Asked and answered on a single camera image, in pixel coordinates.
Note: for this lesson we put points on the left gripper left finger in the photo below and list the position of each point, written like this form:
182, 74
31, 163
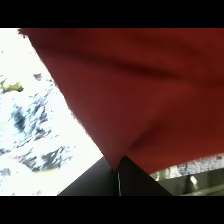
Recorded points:
96, 182

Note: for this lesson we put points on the red garment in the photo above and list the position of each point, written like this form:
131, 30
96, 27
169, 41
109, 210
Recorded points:
140, 93

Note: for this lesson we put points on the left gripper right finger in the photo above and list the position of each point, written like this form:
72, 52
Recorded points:
138, 181

